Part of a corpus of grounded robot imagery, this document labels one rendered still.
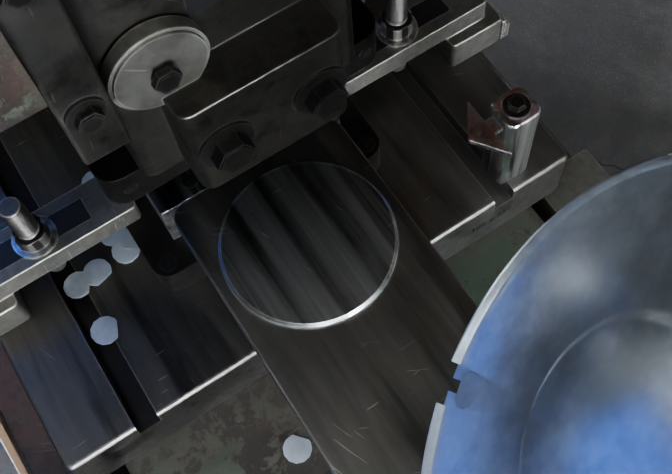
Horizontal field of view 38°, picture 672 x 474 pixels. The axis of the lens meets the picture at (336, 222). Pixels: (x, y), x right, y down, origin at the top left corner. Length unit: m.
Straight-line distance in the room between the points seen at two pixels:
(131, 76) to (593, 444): 0.28
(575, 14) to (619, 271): 1.27
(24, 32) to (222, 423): 0.45
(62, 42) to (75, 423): 0.39
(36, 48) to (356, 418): 0.33
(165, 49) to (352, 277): 0.24
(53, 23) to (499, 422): 0.31
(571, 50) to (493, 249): 0.93
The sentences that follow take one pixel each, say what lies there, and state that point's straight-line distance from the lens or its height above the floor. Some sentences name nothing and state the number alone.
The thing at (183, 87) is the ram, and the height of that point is 0.98.
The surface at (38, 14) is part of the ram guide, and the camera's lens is 0.39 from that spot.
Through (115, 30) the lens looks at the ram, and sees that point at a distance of 0.47.
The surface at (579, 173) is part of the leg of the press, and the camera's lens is 0.86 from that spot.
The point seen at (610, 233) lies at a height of 0.92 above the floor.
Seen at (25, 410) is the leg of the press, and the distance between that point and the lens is 0.85.
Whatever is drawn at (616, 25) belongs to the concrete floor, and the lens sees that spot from 1.75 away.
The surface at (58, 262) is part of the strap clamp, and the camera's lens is 0.75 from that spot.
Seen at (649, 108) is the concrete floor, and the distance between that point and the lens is 1.67.
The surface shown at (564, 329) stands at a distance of 0.53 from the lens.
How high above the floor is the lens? 1.39
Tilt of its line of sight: 65 degrees down
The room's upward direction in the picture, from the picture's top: 8 degrees counter-clockwise
